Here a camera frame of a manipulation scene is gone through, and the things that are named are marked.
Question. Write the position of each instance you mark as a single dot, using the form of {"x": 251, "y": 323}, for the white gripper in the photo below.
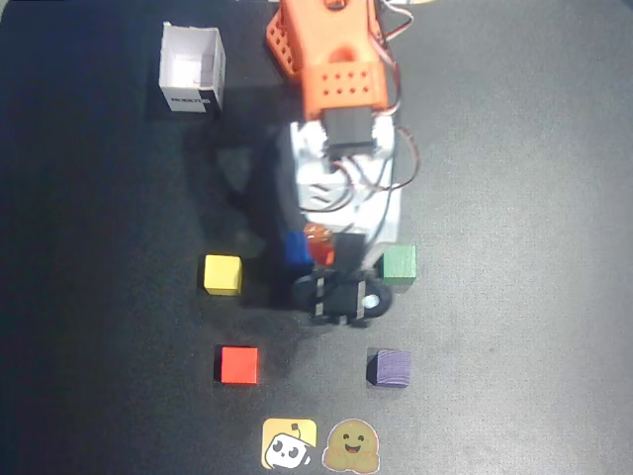
{"x": 349, "y": 251}

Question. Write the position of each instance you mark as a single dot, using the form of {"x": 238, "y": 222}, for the white and orange robot arm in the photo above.
{"x": 341, "y": 59}

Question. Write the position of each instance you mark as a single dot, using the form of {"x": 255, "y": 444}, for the blue wooden cube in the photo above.
{"x": 296, "y": 250}

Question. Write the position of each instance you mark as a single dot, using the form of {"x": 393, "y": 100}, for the green wooden cube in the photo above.
{"x": 399, "y": 264}

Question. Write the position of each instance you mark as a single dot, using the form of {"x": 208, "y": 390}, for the yellow wooden cube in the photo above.
{"x": 222, "y": 275}

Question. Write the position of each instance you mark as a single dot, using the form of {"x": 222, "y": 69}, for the purple wooden cube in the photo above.
{"x": 393, "y": 368}

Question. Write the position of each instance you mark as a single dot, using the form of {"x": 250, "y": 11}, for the red wooden cube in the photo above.
{"x": 239, "y": 365}

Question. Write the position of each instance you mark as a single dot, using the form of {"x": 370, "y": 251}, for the black table mat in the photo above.
{"x": 519, "y": 247}

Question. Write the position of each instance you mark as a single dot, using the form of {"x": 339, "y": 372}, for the yellow robot face sticker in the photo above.
{"x": 289, "y": 443}

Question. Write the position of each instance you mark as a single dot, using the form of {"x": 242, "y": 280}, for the smiling hugging face sticker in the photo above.
{"x": 351, "y": 445}

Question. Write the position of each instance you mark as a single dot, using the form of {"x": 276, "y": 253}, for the white open cardboard box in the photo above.
{"x": 190, "y": 59}

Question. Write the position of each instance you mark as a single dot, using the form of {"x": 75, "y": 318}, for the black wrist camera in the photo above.
{"x": 346, "y": 297}

